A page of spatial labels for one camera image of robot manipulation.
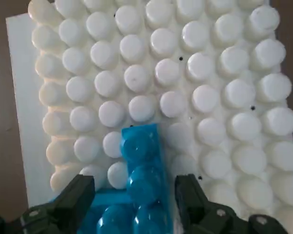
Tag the white studded baseplate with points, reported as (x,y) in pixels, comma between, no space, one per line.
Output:
(185,73)

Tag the blue three-stud block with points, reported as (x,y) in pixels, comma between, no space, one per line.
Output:
(112,219)
(146,158)

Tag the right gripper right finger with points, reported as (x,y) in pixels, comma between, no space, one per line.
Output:
(197,214)

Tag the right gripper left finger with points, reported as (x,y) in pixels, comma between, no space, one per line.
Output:
(63,209)

